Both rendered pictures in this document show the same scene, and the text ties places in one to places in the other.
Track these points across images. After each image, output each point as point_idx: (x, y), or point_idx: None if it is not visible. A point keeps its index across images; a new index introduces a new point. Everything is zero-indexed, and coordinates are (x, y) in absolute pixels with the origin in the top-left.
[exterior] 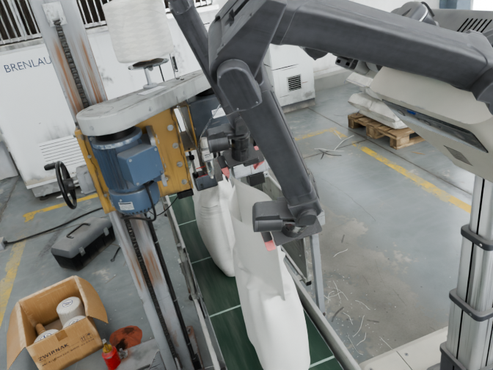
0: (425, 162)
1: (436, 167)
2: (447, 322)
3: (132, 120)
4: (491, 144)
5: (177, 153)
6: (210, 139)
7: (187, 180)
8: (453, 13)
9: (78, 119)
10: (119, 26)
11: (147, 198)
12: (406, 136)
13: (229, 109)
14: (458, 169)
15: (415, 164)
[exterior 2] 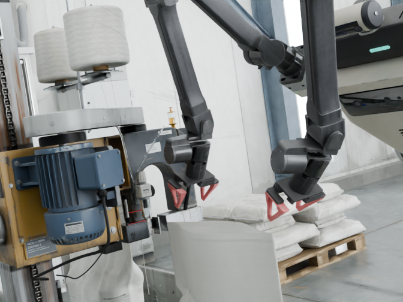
0: (313, 295)
1: (328, 297)
2: None
3: (92, 121)
4: None
5: None
6: (174, 145)
7: (116, 228)
8: (391, 7)
9: (32, 117)
10: (88, 27)
11: (98, 219)
12: (283, 271)
13: (196, 109)
14: (352, 295)
15: (303, 297)
